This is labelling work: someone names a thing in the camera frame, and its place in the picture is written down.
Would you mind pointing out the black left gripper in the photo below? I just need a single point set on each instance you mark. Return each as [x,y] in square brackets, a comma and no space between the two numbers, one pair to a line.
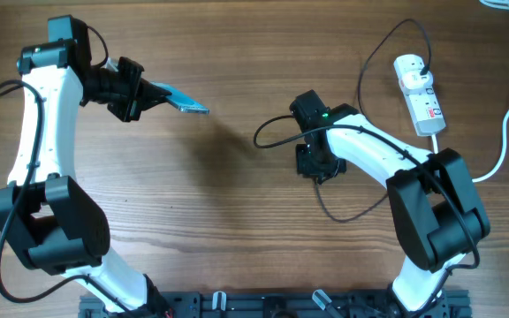
[140,89]

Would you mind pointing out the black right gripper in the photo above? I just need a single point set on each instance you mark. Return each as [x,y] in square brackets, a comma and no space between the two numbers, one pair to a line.
[305,168]

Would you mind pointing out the blue screen Galaxy smartphone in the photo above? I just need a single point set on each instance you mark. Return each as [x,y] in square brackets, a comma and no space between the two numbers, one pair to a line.
[182,102]

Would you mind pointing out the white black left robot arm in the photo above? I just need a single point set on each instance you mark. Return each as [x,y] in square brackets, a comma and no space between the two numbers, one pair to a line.
[46,218]

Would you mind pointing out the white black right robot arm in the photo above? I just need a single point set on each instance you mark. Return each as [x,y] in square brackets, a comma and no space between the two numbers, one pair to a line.
[438,215]

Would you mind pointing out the white power strip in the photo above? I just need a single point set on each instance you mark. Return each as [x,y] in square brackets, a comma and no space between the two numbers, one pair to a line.
[425,110]

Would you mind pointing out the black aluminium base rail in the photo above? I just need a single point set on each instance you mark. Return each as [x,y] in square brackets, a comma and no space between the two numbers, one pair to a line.
[358,303]

